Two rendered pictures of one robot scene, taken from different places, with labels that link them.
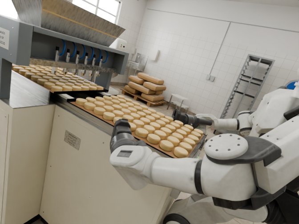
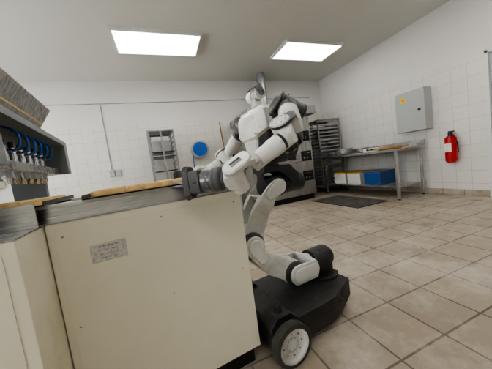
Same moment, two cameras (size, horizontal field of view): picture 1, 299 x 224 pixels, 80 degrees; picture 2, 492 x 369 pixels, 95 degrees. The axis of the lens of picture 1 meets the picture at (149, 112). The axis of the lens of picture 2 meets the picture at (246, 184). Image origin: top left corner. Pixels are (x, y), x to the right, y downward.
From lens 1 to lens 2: 0.65 m
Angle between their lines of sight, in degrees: 50
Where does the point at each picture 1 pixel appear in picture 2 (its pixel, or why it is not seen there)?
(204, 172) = (283, 133)
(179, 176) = (275, 144)
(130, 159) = (244, 158)
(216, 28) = (86, 115)
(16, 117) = (21, 256)
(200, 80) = (104, 181)
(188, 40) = not seen: hidden behind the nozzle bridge
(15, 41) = not seen: outside the picture
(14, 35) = not seen: outside the picture
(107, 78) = (42, 189)
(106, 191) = (191, 264)
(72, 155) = (121, 269)
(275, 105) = (258, 116)
